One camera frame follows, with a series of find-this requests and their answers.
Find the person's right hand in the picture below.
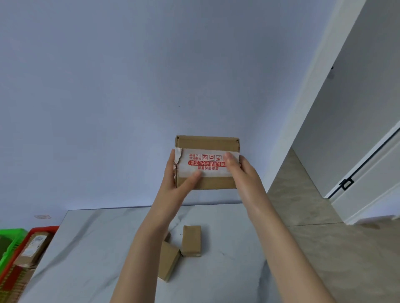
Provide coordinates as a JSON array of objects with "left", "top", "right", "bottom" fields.
[{"left": 224, "top": 152, "right": 279, "bottom": 226}]

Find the person's left hand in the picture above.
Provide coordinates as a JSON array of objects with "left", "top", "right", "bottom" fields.
[{"left": 142, "top": 149, "right": 203, "bottom": 232}]

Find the small plain cardboard box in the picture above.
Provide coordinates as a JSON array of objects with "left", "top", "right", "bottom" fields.
[
  {"left": 180, "top": 225, "right": 202, "bottom": 258},
  {"left": 157, "top": 240, "right": 182, "bottom": 283}
]

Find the parcel with red white tape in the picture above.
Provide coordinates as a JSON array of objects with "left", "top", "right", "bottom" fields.
[{"left": 174, "top": 135, "right": 240, "bottom": 190}]

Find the red plastic basket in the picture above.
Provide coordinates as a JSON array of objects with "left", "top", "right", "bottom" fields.
[{"left": 0, "top": 226, "right": 60, "bottom": 303}]

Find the tall parcel with 9777 sticker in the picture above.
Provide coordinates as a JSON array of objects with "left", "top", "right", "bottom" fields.
[{"left": 14, "top": 231, "right": 53, "bottom": 268}]

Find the green plastic basket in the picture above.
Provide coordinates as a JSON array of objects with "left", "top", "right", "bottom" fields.
[{"left": 0, "top": 228, "right": 29, "bottom": 272}]

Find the person's left forearm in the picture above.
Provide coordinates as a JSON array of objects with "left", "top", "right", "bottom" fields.
[{"left": 110, "top": 221, "right": 175, "bottom": 303}]

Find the person's right forearm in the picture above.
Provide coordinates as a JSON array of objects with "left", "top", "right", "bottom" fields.
[{"left": 251, "top": 215, "right": 337, "bottom": 303}]

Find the white door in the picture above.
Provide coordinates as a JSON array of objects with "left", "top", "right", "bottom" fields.
[{"left": 325, "top": 122, "right": 400, "bottom": 225}]

